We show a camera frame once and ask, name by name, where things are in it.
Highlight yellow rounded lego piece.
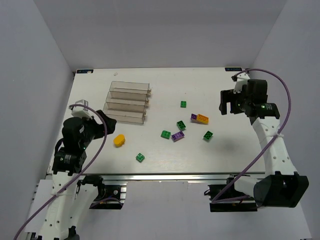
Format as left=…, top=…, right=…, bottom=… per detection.
left=113, top=134, right=126, bottom=148

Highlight green lego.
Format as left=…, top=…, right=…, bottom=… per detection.
left=180, top=101, right=187, bottom=108
left=160, top=130, right=171, bottom=139
left=203, top=131, right=213, bottom=141
left=135, top=153, right=145, bottom=163
left=176, top=120, right=186, bottom=131

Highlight green lego top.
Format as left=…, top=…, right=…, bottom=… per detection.
left=180, top=101, right=187, bottom=108

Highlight green lego bottom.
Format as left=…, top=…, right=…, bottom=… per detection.
left=135, top=153, right=145, bottom=163

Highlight purple long lego brick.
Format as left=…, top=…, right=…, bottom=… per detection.
left=171, top=131, right=185, bottom=142

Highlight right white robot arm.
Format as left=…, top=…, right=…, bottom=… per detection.
left=219, top=78, right=309, bottom=208

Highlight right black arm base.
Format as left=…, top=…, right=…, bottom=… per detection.
left=203, top=175, right=258, bottom=213

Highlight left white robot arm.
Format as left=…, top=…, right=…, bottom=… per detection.
left=29, top=104, right=117, bottom=240

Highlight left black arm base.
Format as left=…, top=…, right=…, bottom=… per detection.
left=76, top=175, right=124, bottom=210

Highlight clear container front row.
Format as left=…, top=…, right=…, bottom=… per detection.
left=102, top=103, right=145, bottom=124

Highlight clear container row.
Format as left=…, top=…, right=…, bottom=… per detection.
left=105, top=91, right=150, bottom=112
left=102, top=103, right=145, bottom=124
left=109, top=81, right=152, bottom=97

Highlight right blue corner label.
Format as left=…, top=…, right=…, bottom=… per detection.
left=224, top=67, right=242, bottom=72

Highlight blue corner label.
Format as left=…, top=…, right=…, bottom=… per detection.
left=224, top=67, right=242, bottom=72
left=76, top=69, right=94, bottom=74

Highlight clear container middle row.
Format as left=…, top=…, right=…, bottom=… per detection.
left=105, top=91, right=150, bottom=112

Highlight clear container back row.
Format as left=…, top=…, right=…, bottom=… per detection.
left=109, top=81, right=152, bottom=97

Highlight left blue corner label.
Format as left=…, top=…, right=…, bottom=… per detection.
left=76, top=69, right=94, bottom=74

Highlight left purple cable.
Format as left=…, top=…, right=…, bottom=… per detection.
left=13, top=104, right=108, bottom=240

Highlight purple cable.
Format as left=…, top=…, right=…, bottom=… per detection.
left=211, top=68, right=292, bottom=203
left=13, top=104, right=108, bottom=240

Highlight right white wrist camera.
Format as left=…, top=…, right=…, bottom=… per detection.
left=231, top=72, right=250, bottom=94

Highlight aluminium table rail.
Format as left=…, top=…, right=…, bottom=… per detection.
left=46, top=171, right=266, bottom=183

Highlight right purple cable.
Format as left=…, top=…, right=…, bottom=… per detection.
left=211, top=68, right=292, bottom=203

